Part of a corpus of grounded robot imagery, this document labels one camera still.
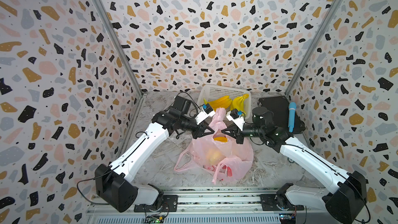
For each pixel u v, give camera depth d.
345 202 0.38
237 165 0.80
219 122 0.64
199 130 0.62
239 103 1.09
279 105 1.11
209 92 1.17
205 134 0.68
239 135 0.64
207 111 0.62
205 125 0.65
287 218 0.71
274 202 0.73
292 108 1.02
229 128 0.68
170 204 0.73
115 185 0.38
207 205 0.74
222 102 1.10
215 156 0.83
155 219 0.70
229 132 0.70
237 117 0.61
